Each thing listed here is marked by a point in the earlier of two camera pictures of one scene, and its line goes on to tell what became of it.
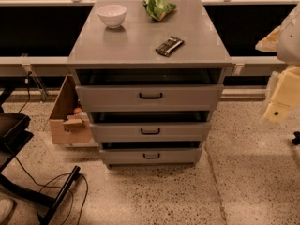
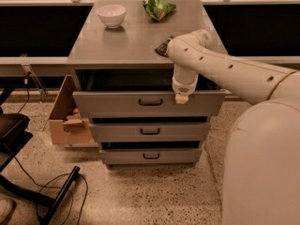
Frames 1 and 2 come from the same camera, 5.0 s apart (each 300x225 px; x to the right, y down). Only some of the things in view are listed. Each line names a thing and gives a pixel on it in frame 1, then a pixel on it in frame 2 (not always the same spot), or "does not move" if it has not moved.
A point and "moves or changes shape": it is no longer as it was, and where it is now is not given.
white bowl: (112, 15) does not move
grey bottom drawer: (155, 153) does not move
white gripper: (291, 44) → (184, 87)
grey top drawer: (150, 90) moves or changes shape
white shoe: (7, 206) does not move
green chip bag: (157, 7) does not move
